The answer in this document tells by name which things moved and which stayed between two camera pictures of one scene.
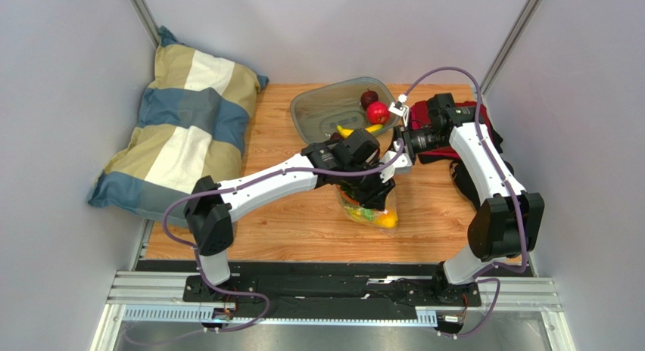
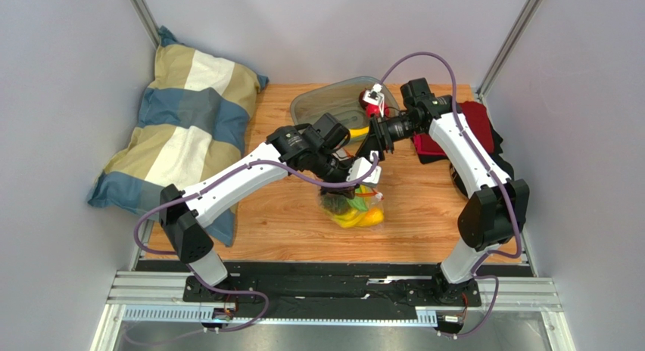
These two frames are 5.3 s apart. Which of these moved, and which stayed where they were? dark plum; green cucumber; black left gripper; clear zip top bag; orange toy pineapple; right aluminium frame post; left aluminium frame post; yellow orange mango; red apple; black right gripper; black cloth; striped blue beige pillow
Moved: black left gripper; black right gripper; clear zip top bag; yellow orange mango; green cucumber; orange toy pineapple
Stayed: striped blue beige pillow; black cloth; right aluminium frame post; left aluminium frame post; dark plum; red apple
